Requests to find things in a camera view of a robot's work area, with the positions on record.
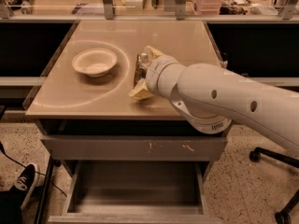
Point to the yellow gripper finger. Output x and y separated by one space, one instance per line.
140 91
152 52

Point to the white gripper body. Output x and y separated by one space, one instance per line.
154 73

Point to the orange soda can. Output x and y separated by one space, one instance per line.
141 66

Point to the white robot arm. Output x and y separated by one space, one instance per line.
210 97

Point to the grey drawer cabinet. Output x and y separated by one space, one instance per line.
85 118

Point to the open middle drawer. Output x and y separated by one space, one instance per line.
135 192

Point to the white paper bowl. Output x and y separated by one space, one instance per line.
94 62

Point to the black sneaker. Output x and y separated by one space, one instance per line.
25 184

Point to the right metal post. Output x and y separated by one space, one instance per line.
180 9

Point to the metal post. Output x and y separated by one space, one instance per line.
180 9
108 9

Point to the left metal post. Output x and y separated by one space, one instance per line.
108 9

